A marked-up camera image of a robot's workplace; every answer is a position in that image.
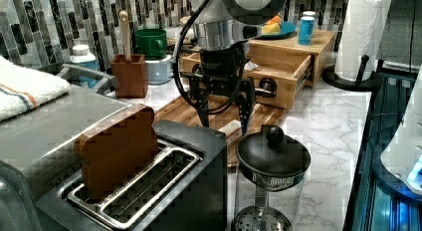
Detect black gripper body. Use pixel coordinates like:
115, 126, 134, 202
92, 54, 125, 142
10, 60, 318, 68
200, 46, 250, 98

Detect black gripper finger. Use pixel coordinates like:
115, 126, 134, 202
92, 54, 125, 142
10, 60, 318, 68
236, 79, 256, 135
189, 77, 209, 127

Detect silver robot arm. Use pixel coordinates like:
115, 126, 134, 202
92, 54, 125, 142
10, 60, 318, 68
187, 0, 286, 133

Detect white paper packet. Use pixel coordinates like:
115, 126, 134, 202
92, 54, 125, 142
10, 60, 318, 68
244, 62, 259, 71

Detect silver round container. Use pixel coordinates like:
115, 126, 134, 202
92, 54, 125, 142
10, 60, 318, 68
145, 55, 172, 85

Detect wooden drawer box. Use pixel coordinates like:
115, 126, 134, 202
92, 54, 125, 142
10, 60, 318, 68
180, 29, 337, 111

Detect orange fruit pieces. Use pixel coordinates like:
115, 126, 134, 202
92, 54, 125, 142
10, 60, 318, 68
262, 15, 283, 34

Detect brown wooden utensil holder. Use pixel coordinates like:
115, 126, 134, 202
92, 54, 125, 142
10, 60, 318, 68
110, 54, 148, 99

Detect green mug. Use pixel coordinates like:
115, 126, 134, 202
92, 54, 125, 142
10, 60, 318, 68
134, 29, 167, 60

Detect glass french press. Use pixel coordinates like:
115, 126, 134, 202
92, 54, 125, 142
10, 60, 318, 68
231, 124, 311, 231

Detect teal plate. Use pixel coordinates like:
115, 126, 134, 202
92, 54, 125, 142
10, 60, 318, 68
260, 21, 296, 39

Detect blue can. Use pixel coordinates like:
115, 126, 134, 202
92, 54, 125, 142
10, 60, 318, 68
298, 11, 316, 46

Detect silver toaster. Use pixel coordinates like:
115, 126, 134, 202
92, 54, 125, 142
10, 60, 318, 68
0, 85, 229, 231

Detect brown toast slice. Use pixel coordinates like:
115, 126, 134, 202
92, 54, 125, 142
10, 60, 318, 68
74, 105, 159, 201

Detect white bottle blue label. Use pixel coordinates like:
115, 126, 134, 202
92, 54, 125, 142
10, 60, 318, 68
70, 44, 99, 89

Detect black paper towel holder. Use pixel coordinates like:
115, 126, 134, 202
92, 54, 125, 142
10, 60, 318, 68
322, 55, 382, 93

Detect paper towel roll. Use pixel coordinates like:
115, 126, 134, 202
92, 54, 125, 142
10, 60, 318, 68
334, 0, 391, 79

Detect white striped towel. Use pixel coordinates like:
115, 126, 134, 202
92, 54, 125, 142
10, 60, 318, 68
0, 57, 71, 120

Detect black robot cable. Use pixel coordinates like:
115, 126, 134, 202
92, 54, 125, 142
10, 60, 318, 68
172, 0, 247, 115

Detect wooden spoon handle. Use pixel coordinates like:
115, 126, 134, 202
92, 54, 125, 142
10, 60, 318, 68
119, 10, 131, 63

